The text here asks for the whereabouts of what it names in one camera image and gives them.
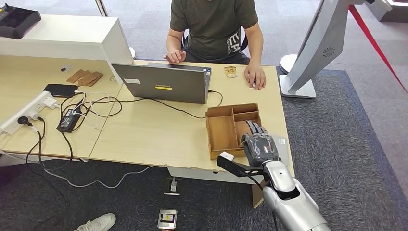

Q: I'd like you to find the white sneaker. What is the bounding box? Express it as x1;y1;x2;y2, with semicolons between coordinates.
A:
71;213;117;231

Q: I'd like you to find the grey laptop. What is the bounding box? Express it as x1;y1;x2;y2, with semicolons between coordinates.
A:
111;62;213;104

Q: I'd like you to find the silver pole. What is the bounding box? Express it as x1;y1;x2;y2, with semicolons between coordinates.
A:
95;0;109;16

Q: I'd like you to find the light wood desk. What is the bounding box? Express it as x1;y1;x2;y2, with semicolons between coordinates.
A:
89;60;295;209
0;54;124;163

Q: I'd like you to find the black power cable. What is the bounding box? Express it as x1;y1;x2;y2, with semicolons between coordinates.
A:
26;117;74;171

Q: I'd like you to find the small wooden card holder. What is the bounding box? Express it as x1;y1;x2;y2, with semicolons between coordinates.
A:
223;66;239;79

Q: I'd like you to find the black laptop cable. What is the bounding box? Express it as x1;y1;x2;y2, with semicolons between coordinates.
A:
60;90;224;120

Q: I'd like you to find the black tray device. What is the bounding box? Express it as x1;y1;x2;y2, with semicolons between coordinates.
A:
0;3;42;40

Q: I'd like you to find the red barrier strip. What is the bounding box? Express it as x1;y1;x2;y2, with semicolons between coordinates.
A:
348;4;408;95

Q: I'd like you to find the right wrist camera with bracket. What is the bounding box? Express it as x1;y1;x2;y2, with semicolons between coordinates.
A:
217;151;267;178

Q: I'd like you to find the grey card reader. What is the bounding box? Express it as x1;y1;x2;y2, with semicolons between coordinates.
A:
270;135;290;167

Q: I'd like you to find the white power strip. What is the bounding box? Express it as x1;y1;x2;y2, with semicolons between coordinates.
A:
0;90;60;135

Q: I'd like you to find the brown wooden piece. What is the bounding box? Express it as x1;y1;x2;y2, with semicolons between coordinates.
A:
77;72;99;87
66;69;86;84
87;72;104;87

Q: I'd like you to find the person's right hand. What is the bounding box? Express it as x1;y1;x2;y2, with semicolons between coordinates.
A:
163;49;187;64

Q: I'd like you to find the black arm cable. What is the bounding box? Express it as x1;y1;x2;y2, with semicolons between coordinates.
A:
247;173;279;231

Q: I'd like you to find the white charger plug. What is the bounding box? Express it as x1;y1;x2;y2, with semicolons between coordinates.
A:
42;96;60;110

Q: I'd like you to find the wooden organizer box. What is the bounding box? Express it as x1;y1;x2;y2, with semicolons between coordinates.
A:
205;103;263;160

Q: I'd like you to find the metal floor socket plate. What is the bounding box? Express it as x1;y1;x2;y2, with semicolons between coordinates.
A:
157;208;179;230

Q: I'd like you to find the grey stand base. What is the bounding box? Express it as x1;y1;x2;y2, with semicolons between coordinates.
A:
365;0;408;24

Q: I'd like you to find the person's left hand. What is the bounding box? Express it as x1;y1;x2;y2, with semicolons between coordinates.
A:
243;62;267;91

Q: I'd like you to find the person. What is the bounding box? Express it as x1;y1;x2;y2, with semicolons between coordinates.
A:
163;0;267;91

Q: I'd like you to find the white cable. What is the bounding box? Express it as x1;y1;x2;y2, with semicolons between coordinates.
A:
0;92;157;189

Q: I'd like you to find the floor outlet with plug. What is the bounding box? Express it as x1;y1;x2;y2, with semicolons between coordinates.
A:
164;177;181;196

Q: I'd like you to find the silver kiosk stand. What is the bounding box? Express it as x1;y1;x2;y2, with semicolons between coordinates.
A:
279;0;366;99

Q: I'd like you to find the black power adapter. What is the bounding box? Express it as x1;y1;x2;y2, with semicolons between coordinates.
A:
56;108;84;133

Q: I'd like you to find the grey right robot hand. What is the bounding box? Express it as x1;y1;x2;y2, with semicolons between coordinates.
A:
240;120;281;168

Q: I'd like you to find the black phone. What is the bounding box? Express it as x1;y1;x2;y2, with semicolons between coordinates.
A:
43;84;79;98

